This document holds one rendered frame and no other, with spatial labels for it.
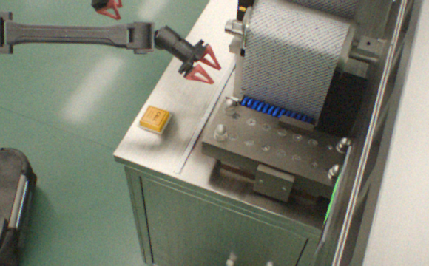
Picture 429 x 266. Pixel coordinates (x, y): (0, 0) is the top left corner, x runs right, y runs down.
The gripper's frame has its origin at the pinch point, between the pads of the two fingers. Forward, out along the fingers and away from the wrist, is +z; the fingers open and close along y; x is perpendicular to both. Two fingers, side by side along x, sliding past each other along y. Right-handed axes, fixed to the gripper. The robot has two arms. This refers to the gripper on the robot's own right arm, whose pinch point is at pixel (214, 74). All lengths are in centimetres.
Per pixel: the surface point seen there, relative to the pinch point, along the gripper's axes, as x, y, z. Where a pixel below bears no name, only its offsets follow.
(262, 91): 7.1, 0.6, 12.6
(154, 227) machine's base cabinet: -55, 26, 21
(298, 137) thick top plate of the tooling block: 10.3, 8.7, 26.5
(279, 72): 17.1, 0.6, 10.9
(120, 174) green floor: -118, -14, 12
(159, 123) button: -19.2, 12.1, -3.2
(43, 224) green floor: -128, 23, -6
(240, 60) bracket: 3.2, -7.6, 3.9
